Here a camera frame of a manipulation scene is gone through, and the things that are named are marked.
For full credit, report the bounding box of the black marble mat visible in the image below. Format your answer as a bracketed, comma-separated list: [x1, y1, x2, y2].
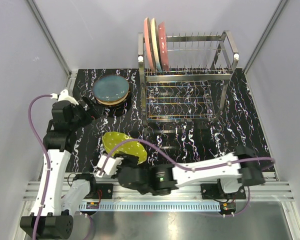
[66, 68, 270, 173]

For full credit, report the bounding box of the right aluminium frame post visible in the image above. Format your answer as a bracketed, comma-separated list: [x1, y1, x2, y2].
[243, 0, 290, 75]

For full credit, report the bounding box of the green dotted scalloped plate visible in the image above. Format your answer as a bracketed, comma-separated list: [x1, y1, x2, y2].
[101, 131, 148, 164]

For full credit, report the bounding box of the cream and blue plate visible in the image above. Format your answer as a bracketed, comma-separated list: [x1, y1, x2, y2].
[150, 18, 162, 72]

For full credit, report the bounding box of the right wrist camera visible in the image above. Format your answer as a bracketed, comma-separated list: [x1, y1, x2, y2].
[95, 154, 124, 178]

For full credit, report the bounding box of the pink dotted scalloped plate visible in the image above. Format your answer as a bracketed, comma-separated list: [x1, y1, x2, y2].
[158, 22, 170, 72]

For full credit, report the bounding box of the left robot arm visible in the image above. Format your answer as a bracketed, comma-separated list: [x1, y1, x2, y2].
[19, 93, 101, 240]

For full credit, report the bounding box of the teal plate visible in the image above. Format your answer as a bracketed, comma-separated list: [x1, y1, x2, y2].
[92, 75, 130, 102]

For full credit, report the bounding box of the tan yellow plate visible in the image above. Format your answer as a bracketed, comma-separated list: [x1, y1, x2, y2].
[95, 90, 130, 106]

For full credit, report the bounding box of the slotted cable duct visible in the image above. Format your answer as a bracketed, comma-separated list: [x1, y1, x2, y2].
[78, 201, 221, 212]

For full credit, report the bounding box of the black striped bottom plate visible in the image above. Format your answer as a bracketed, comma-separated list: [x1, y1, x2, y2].
[96, 87, 132, 118]

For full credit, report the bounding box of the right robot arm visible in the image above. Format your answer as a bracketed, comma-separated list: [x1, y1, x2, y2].
[114, 146, 265, 199]

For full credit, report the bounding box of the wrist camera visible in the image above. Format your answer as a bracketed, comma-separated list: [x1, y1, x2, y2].
[95, 154, 124, 178]
[50, 89, 79, 106]

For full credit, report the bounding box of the aluminium frame post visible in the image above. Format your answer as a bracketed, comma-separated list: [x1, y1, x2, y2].
[25, 0, 72, 79]
[243, 0, 290, 75]

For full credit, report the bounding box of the cream and pink plate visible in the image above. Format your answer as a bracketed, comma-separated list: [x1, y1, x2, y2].
[143, 17, 156, 72]

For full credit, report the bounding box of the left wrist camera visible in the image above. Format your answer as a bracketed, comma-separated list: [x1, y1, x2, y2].
[50, 89, 79, 106]

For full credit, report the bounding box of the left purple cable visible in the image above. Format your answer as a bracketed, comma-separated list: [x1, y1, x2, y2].
[27, 93, 95, 240]

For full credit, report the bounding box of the steel dish rack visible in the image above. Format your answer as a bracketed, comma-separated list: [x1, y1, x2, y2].
[138, 30, 240, 128]

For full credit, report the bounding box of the aluminium mounting rail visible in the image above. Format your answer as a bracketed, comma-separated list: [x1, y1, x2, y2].
[22, 172, 295, 202]

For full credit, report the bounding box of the left aluminium frame post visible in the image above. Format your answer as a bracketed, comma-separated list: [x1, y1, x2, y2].
[25, 0, 72, 79]

